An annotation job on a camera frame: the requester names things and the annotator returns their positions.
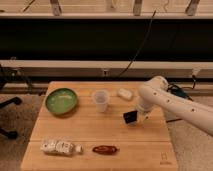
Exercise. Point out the black office chair base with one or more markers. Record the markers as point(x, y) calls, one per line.
point(14, 100)

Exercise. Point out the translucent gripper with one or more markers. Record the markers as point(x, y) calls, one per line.
point(142, 116)

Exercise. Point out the white ceramic cup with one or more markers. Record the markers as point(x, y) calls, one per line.
point(101, 100)

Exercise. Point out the black eraser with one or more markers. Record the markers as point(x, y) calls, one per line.
point(130, 117)

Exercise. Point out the green bowl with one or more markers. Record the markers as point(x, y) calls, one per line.
point(61, 101)

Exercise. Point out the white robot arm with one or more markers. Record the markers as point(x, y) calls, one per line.
point(154, 92)

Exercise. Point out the blue power box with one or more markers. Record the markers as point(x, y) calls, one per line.
point(177, 91)

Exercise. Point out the white soap bar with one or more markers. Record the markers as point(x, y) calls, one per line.
point(125, 94)

